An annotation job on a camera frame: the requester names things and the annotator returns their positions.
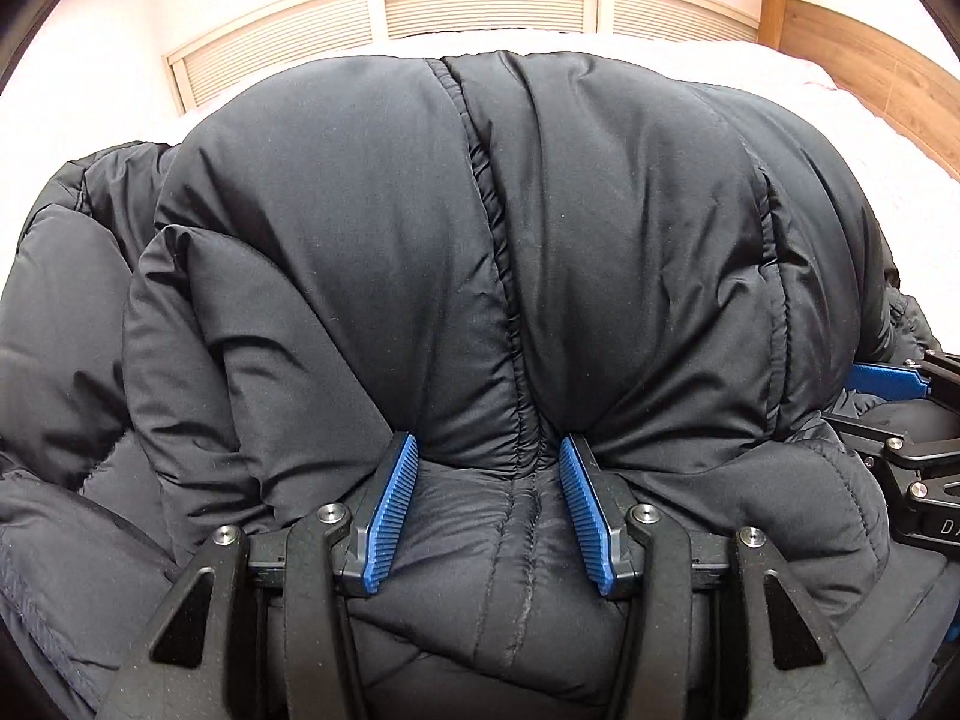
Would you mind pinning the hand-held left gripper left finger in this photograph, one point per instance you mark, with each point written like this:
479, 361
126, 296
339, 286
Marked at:
390, 514

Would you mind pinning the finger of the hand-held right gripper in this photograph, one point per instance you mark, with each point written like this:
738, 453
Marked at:
900, 439
889, 376

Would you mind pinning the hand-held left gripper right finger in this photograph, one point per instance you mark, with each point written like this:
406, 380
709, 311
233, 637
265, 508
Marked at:
589, 521

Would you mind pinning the black puffer jacket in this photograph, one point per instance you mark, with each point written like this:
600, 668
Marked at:
480, 255

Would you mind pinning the wooden headboard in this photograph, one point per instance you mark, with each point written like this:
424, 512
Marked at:
862, 52

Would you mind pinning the white louvered panel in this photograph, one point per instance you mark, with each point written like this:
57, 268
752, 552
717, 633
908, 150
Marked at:
480, 9

